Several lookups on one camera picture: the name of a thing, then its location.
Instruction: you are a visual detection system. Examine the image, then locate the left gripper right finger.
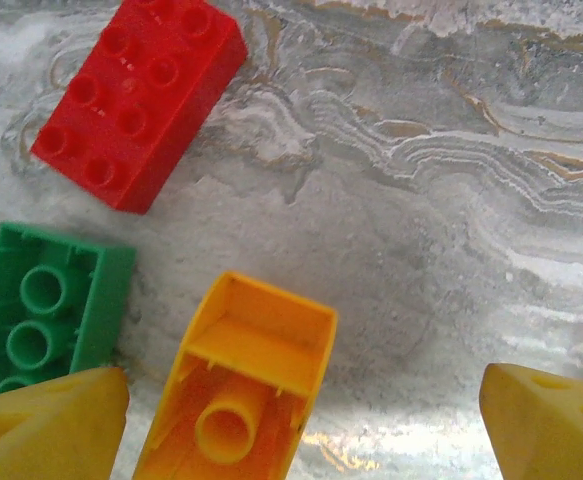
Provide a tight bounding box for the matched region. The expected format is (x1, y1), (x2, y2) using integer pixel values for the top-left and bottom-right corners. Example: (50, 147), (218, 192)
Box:
(479, 363), (583, 480)

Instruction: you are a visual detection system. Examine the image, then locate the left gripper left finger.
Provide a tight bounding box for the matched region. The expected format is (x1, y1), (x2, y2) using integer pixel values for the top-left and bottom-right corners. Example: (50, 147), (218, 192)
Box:
(0, 366), (131, 480)

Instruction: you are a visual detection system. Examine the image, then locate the green lego brick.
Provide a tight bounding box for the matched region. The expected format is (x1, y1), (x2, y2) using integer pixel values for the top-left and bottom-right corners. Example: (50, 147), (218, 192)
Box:
(0, 221), (137, 401)

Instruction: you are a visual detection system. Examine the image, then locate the orange lego brick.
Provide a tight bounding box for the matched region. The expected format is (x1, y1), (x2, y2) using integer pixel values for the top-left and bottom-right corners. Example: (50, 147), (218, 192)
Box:
(131, 271), (340, 480)

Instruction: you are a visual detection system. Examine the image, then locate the red lego brick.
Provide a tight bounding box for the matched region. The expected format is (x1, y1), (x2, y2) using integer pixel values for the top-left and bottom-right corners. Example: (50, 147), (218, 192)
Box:
(29, 0), (249, 215)

